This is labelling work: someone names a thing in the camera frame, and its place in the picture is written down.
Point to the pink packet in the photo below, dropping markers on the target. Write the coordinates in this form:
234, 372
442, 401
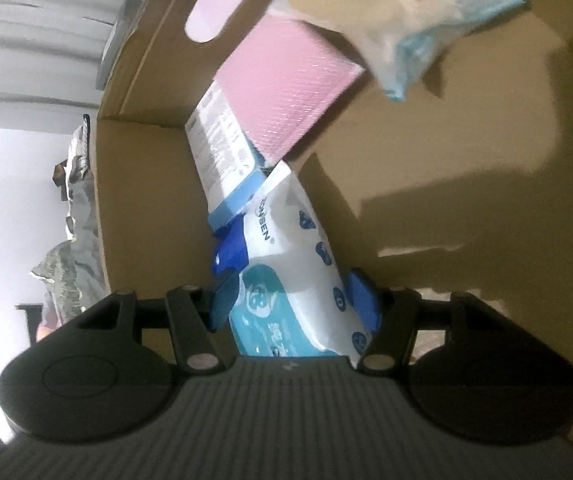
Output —
291, 90

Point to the white pack with grey print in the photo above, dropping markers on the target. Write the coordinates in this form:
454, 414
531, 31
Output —
221, 160

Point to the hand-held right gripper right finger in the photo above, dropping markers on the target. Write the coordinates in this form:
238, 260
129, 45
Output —
364, 305

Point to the cotton swab pack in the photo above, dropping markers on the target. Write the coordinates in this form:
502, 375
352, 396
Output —
391, 35

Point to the blue white wipes pack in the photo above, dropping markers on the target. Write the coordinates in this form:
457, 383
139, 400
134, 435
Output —
286, 260

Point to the brown cardboard box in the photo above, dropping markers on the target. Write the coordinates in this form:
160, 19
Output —
466, 185

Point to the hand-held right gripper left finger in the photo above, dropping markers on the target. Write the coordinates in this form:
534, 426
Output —
224, 300

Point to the clear plastic bag pile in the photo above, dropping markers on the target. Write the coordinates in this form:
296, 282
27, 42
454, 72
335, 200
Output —
76, 240

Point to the grey curtain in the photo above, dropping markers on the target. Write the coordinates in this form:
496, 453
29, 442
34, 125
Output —
41, 35

